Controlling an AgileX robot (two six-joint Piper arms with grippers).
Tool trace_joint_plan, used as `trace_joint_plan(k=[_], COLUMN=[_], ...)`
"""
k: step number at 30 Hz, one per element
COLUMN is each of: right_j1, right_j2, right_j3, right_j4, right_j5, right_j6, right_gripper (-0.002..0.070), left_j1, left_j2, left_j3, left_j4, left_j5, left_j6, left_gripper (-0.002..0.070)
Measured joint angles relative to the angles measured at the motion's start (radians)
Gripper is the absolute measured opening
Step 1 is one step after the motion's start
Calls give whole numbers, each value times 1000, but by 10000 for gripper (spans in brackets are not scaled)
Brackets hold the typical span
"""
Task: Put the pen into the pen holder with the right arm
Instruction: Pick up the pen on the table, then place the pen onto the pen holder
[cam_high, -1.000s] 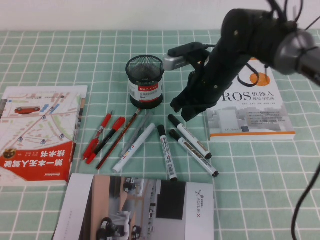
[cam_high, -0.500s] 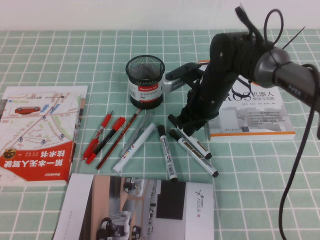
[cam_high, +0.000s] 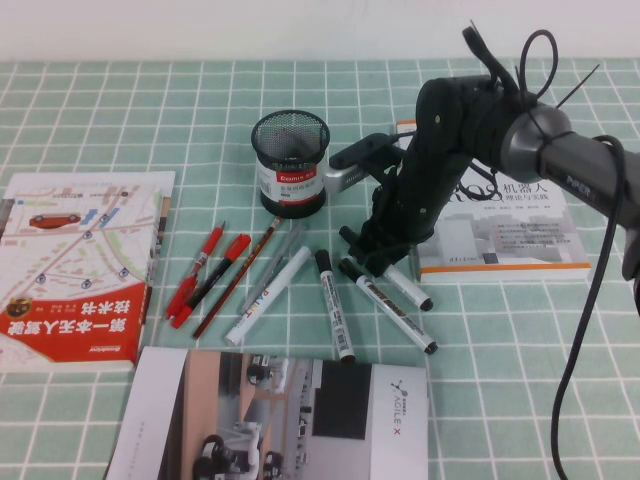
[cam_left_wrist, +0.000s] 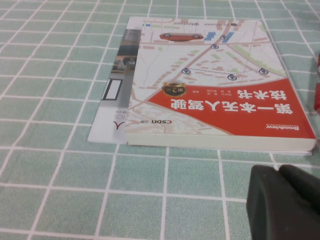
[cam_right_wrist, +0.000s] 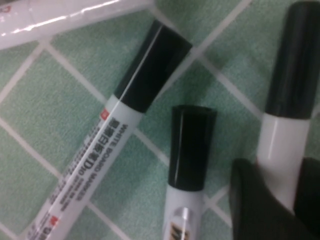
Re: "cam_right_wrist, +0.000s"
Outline green checked tablecloth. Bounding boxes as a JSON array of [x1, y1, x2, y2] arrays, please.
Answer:
[[0, 0, 320, 240]]

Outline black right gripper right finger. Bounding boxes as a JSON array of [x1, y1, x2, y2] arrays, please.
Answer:
[[294, 156, 320, 236]]

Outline short gold-label black-cap marker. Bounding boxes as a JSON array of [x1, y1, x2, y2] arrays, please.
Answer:
[[254, 1, 320, 213]]

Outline long gold-label black-cap marker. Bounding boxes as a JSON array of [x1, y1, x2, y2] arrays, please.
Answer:
[[161, 104, 218, 240]]

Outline barcode-label black-cap whiteboard marker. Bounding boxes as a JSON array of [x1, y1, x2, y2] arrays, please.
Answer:
[[23, 19, 193, 240]]

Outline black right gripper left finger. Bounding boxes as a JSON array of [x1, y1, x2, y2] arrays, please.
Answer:
[[229, 157, 320, 240]]

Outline white paint marker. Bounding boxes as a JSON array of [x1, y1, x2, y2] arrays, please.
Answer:
[[0, 0, 156, 51]]

